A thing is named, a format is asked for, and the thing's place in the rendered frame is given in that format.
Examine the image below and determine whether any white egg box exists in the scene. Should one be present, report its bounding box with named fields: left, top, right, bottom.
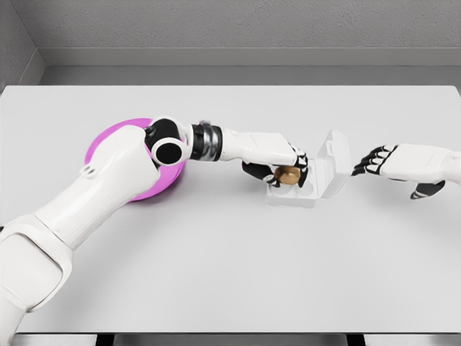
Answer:
left=265, top=129, right=351, bottom=209

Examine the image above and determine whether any pink bowl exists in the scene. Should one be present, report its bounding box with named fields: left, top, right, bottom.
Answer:
left=81, top=117, right=187, bottom=203

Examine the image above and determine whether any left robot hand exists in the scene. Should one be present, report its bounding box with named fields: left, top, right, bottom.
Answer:
left=241, top=131, right=310, bottom=188

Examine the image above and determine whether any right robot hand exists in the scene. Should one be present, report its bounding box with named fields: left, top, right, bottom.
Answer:
left=350, top=143, right=450, bottom=200

